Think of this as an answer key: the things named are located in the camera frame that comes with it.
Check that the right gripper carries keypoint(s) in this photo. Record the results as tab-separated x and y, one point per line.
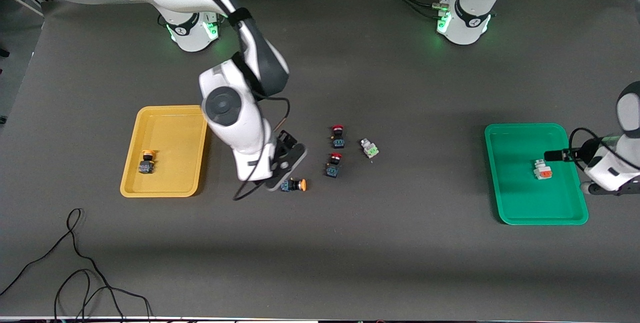
286	141

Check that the yellow push button switch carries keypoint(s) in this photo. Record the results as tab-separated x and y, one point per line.
146	164
295	185

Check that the white switch with green face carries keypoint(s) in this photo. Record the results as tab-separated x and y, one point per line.
370	149

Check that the white switch with orange face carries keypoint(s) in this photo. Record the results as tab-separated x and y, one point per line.
543	171

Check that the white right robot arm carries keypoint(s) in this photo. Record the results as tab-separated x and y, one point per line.
225	108

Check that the yellow plastic tray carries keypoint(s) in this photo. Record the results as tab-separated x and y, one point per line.
170	138

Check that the green plastic tray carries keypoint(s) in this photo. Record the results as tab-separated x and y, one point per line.
520	198

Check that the red push button switch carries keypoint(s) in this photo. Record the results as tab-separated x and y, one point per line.
338	138
333	167

